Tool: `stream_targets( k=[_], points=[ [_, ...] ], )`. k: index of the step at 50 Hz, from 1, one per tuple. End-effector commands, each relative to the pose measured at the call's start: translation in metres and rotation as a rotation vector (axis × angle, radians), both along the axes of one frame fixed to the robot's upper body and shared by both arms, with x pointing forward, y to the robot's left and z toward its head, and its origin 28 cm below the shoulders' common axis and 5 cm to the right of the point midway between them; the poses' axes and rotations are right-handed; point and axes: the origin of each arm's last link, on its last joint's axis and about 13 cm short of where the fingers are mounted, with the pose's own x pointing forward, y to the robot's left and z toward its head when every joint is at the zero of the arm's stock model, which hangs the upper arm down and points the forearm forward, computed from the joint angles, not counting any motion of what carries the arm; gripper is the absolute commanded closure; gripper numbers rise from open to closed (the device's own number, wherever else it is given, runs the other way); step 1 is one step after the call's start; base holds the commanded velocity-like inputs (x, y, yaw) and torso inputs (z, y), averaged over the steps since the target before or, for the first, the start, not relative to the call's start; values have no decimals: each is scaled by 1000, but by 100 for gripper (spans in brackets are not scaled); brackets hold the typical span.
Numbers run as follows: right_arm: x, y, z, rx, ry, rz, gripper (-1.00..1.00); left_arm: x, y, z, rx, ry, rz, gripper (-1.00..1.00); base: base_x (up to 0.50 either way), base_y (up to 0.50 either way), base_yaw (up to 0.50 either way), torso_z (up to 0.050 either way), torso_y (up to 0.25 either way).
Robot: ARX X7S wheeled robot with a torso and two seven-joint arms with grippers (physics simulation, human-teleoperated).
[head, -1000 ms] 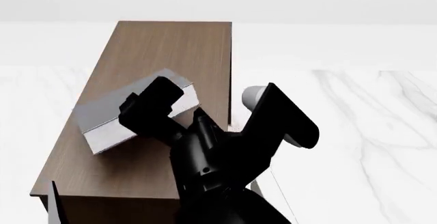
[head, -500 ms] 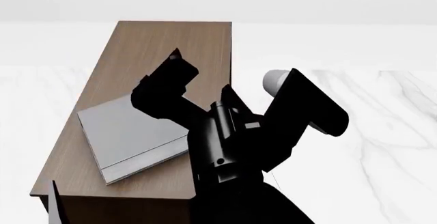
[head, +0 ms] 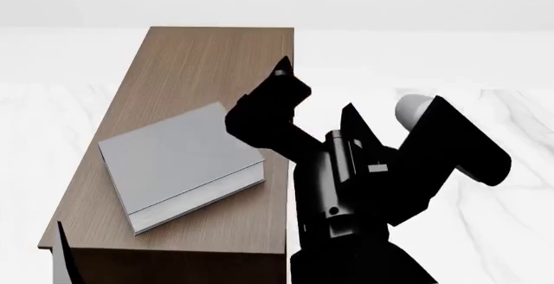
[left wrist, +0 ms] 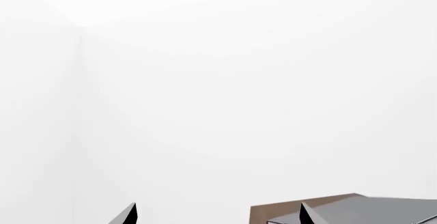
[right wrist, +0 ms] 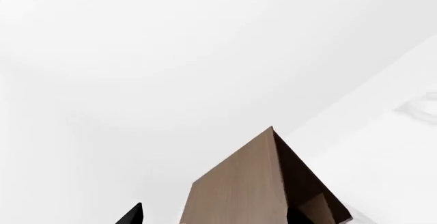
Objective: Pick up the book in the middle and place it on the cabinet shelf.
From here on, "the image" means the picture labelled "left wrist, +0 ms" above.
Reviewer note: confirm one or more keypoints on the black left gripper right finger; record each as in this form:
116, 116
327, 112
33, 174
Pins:
309, 216

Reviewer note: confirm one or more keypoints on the grey flat box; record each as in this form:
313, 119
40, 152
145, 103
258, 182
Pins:
368, 210

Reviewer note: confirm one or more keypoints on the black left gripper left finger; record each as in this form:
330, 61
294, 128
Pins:
128, 216

